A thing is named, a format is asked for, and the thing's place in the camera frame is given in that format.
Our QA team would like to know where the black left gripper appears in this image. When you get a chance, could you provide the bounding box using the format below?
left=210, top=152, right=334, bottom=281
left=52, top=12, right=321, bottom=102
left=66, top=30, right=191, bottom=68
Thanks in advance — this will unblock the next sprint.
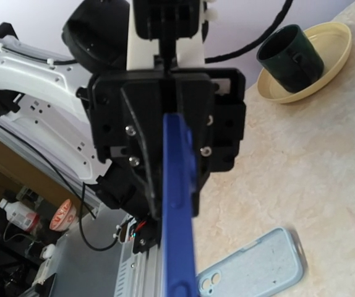
left=87, top=68, right=246, bottom=218

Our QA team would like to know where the dark blue phone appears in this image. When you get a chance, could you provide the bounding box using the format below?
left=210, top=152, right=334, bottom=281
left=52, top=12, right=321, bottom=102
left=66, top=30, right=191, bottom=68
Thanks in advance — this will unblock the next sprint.
left=161, top=113, right=197, bottom=297

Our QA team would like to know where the light blue phone case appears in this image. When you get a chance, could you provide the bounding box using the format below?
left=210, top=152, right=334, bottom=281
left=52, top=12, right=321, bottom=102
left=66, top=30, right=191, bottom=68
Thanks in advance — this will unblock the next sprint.
left=197, top=227, right=304, bottom=296

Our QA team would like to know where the black mug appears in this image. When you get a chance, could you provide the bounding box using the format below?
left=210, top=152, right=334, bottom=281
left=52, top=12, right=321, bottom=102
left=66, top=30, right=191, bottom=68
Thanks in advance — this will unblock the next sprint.
left=257, top=24, right=324, bottom=93

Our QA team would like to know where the beige saucer plate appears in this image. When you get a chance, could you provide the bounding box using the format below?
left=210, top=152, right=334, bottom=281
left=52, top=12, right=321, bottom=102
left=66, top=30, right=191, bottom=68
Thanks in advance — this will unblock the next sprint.
left=257, top=22, right=352, bottom=104

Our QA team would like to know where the red white bowl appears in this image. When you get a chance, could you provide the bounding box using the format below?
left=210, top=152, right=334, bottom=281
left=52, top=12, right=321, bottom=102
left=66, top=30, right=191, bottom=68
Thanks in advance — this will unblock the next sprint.
left=49, top=199, right=79, bottom=232

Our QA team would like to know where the plastic bottle red label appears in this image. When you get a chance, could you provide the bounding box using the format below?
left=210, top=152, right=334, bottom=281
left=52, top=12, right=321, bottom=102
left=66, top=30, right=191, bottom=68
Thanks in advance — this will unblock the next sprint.
left=0, top=199, right=40, bottom=233

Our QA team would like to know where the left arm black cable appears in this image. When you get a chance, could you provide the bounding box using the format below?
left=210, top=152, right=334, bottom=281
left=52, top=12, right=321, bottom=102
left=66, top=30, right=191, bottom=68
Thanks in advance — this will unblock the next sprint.
left=203, top=0, right=296, bottom=64

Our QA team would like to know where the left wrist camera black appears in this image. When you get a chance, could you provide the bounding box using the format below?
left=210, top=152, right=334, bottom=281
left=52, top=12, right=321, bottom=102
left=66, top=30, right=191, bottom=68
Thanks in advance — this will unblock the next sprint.
left=132, top=0, right=203, bottom=40

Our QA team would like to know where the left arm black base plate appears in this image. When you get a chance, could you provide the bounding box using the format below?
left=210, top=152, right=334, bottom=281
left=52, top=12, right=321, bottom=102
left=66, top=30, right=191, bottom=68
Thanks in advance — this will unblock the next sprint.
left=129, top=217, right=162, bottom=254

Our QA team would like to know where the aluminium front rail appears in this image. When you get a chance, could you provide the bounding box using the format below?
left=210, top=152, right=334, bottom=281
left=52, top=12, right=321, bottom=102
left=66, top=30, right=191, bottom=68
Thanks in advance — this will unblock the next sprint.
left=114, top=230, right=164, bottom=297

